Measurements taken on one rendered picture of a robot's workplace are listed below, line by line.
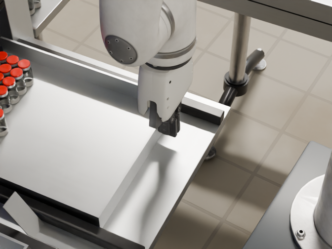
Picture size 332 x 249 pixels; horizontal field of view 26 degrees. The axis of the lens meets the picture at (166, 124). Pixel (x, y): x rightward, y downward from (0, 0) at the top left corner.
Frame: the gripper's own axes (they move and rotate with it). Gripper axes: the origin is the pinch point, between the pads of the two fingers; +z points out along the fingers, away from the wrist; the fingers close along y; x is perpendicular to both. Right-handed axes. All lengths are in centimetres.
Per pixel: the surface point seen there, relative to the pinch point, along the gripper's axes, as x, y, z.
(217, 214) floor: -9, -47, 92
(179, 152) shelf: 2.6, 1.6, 4.2
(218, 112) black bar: 5.3, -7.3, 2.3
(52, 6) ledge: -34.5, -20.1, 3.1
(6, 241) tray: -11.4, 28.4, 1.3
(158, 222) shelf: 5.4, 14.8, 4.3
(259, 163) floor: -5, -70, 92
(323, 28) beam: 5, -85, 45
